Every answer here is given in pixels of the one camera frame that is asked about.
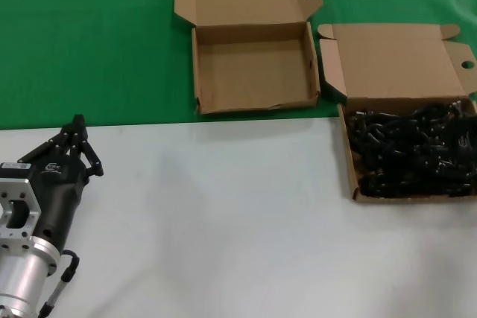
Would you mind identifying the green table cloth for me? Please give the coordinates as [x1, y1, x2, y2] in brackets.
[0, 0, 477, 131]

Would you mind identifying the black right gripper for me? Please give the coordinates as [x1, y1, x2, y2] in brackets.
[442, 112, 477, 174]

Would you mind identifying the open cardboard box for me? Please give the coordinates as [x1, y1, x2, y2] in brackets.
[316, 23, 477, 204]
[174, 0, 324, 115]

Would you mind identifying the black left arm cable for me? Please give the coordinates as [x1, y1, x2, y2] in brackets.
[39, 249, 81, 318]

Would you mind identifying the pile of black power cables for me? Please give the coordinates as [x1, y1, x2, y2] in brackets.
[344, 100, 477, 200]

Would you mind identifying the left wrist camera silver bracket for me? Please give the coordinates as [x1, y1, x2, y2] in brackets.
[0, 161, 42, 240]

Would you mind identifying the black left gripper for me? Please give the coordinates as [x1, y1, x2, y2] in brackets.
[17, 114, 106, 249]

